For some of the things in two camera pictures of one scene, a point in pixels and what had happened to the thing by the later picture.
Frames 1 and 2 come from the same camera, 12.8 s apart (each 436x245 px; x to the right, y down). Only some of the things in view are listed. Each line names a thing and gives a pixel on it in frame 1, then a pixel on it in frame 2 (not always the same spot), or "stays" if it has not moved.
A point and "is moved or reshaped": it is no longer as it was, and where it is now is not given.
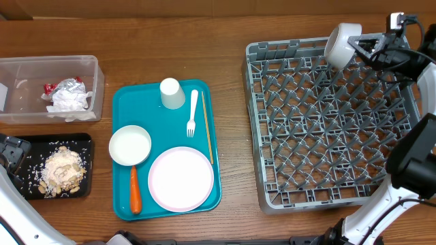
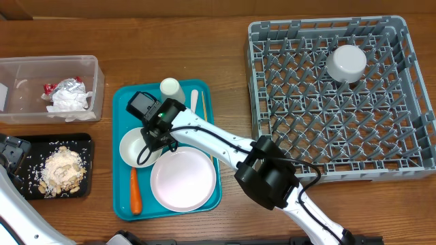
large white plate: (180, 179) stays
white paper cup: (172, 95) stays
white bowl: (130, 145) is moved or reshaped
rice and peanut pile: (63, 171) stays
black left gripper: (13, 150) stays
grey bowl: (338, 50) to (346, 63)
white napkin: (70, 105) stays
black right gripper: (388, 41) to (162, 137)
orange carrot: (135, 194) stays
